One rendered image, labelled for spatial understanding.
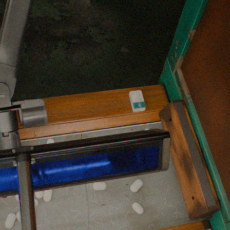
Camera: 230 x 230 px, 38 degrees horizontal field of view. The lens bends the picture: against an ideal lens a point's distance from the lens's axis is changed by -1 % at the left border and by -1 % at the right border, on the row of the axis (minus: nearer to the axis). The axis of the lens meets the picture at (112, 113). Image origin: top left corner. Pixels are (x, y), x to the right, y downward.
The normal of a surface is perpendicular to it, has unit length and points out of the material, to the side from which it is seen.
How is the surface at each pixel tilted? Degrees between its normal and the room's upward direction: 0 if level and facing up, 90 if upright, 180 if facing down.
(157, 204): 0
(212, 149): 90
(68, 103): 0
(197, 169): 0
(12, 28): 40
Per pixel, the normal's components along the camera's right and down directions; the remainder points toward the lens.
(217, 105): -0.98, 0.12
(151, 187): 0.08, -0.50
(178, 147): -0.87, -0.09
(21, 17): 0.40, 0.16
